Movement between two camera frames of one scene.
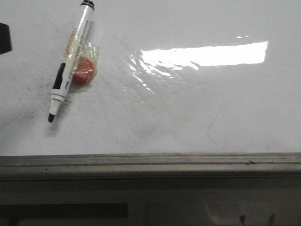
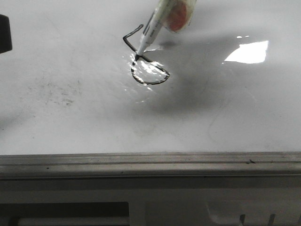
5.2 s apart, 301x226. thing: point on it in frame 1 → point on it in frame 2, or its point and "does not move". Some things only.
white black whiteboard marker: (70, 61) → (153, 27)
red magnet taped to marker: (86, 67) → (178, 14)
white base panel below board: (150, 201) does not move
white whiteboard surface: (174, 77) does not move
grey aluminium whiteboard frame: (164, 165) does not move
